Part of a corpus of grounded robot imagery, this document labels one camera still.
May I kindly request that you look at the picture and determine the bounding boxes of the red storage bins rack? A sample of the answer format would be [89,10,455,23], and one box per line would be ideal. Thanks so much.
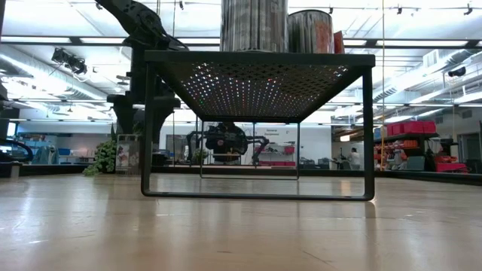
[386,120,438,137]

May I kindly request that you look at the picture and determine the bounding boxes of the red storage bin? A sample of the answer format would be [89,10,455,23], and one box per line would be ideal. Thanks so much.
[435,162,469,174]

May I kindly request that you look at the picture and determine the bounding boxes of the black perforated metal riser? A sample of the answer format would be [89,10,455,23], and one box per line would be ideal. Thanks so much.
[139,50,377,202]

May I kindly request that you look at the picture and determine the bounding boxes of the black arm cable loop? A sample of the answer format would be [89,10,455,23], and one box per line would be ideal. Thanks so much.
[0,135,35,166]

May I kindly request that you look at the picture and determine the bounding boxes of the orange label glass jar candle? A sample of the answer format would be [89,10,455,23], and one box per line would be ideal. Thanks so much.
[288,9,335,54]

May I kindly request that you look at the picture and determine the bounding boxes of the artificial green potted plant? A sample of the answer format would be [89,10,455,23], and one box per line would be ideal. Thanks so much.
[81,123,118,177]

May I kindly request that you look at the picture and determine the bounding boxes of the black ceiling spotlight cluster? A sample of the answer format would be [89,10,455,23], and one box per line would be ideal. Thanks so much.
[51,47,88,75]

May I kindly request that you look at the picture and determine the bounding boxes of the person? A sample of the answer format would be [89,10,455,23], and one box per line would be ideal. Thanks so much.
[205,122,249,166]
[348,147,362,170]

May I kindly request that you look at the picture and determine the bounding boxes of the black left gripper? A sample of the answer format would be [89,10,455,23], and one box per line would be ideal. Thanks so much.
[106,93,182,150]

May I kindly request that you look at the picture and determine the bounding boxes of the black aluminium table frame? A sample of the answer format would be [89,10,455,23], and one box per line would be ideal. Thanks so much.
[0,163,482,186]

